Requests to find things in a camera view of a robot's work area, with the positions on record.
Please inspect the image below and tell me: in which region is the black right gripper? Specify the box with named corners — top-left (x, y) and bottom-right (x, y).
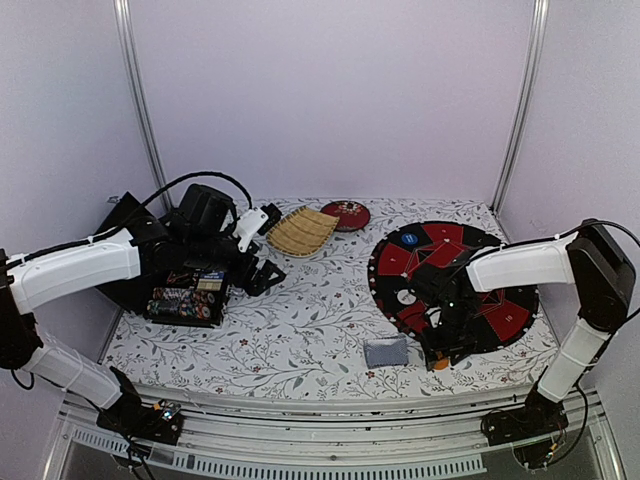
top-left (420, 297), bottom-right (478, 370)

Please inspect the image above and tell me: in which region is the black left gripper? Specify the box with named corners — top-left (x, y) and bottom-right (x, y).
top-left (185, 226), bottom-right (287, 296)

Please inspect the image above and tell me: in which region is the woven bamboo tray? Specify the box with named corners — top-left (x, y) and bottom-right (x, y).
top-left (267, 206), bottom-right (339, 258)

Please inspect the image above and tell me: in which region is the white dealer button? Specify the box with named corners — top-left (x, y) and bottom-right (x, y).
top-left (396, 289), bottom-right (417, 306)

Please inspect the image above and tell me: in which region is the blue small blind button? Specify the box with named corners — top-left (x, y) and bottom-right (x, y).
top-left (401, 232), bottom-right (419, 246)

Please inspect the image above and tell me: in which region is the orange big blind button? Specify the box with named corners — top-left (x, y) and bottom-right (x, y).
top-left (432, 352), bottom-right (450, 371)

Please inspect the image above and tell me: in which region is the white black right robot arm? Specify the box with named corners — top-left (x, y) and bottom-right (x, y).
top-left (408, 218), bottom-right (639, 436)

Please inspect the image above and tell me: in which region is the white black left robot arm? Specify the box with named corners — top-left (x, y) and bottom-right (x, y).
top-left (1, 184), bottom-right (285, 434)

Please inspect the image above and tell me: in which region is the blue texas holdem card deck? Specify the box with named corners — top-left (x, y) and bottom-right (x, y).
top-left (196, 271), bottom-right (225, 292)

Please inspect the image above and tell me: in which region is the round red black poker mat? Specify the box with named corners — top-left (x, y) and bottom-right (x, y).
top-left (367, 221), bottom-right (539, 360)

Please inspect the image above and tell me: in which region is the red floral round plate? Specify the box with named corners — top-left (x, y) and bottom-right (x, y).
top-left (320, 200), bottom-right (371, 232)

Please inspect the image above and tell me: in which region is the red black card box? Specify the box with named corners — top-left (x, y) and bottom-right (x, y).
top-left (166, 272), bottom-right (195, 288)

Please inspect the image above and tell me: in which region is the black poker set case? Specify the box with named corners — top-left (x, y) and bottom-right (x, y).
top-left (97, 192), bottom-right (229, 328)

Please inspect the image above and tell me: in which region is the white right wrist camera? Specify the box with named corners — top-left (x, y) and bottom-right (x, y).
top-left (424, 308), bottom-right (441, 328)

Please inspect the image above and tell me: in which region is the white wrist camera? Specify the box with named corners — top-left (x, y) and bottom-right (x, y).
top-left (233, 208), bottom-right (268, 253)
top-left (424, 308), bottom-right (441, 328)

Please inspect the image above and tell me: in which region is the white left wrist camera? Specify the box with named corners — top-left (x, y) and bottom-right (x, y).
top-left (233, 208), bottom-right (268, 253)

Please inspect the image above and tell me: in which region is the aluminium frame post right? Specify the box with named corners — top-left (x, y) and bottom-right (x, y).
top-left (491, 0), bottom-right (550, 216)

